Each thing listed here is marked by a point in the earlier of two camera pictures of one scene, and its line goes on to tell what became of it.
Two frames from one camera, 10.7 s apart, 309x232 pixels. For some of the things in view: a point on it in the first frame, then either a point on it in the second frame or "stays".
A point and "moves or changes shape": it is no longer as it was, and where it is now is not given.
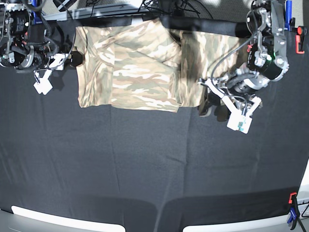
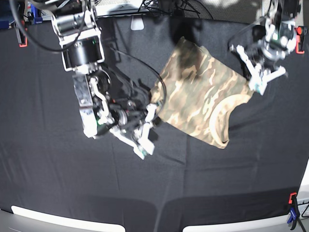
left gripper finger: (59, 63) -> (150, 108)
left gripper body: (30, 56) -> (126, 120)
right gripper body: (245, 84) -> (269, 54)
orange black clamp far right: (301, 31) stays
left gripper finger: (43, 73) -> (137, 150)
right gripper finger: (231, 105) -> (253, 70)
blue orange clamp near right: (293, 212) stays
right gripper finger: (258, 101) -> (268, 75)
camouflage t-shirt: (148, 65) moves or changes shape
